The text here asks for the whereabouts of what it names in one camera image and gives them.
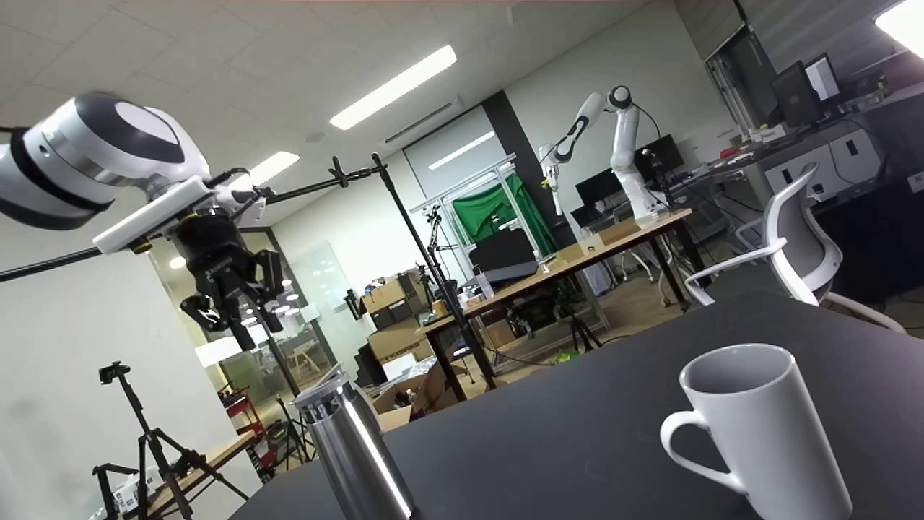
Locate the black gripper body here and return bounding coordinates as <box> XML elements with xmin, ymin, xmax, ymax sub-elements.
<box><xmin>175</xmin><ymin>214</ymin><xmax>283</xmax><ymax>333</ymax></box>

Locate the stainless steel flask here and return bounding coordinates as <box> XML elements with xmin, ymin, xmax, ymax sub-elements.
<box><xmin>298</xmin><ymin>379</ymin><xmax>416</xmax><ymax>520</ymax></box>

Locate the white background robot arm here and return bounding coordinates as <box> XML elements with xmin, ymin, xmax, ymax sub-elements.
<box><xmin>539</xmin><ymin>83</ymin><xmax>659</xmax><ymax>223</ymax></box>

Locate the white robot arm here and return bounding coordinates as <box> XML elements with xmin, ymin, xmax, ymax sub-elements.
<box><xmin>0</xmin><ymin>90</ymin><xmax>283</xmax><ymax>349</ymax></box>

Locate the cardboard box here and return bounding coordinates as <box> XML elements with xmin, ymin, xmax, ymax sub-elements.
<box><xmin>370</xmin><ymin>324</ymin><xmax>429</xmax><ymax>360</ymax></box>

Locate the black boom stand pole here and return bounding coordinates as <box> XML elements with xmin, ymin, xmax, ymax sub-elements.
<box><xmin>256</xmin><ymin>152</ymin><xmax>500</xmax><ymax>392</ymax></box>

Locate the black computer monitor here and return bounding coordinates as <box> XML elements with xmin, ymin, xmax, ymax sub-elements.
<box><xmin>470</xmin><ymin>230</ymin><xmax>538</xmax><ymax>284</ymax></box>

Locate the green screen cloth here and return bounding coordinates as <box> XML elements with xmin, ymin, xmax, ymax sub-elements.
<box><xmin>454</xmin><ymin>174</ymin><xmax>553</xmax><ymax>255</ymax></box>

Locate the ceiling light panel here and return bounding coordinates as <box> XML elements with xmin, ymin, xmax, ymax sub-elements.
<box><xmin>328</xmin><ymin>43</ymin><xmax>457</xmax><ymax>131</ymax></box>

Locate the long wooden table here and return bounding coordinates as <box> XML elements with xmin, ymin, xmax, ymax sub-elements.
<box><xmin>422</xmin><ymin>209</ymin><xmax>702</xmax><ymax>395</ymax></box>

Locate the white ceramic mug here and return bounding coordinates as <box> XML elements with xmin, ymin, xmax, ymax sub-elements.
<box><xmin>659</xmin><ymin>344</ymin><xmax>851</xmax><ymax>520</ymax></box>

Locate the white office chair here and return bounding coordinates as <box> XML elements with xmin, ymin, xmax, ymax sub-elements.
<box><xmin>683</xmin><ymin>168</ymin><xmax>901</xmax><ymax>333</ymax></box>

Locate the black camera tripod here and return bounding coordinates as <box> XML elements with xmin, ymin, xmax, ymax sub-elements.
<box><xmin>93</xmin><ymin>360</ymin><xmax>255</xmax><ymax>520</ymax></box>

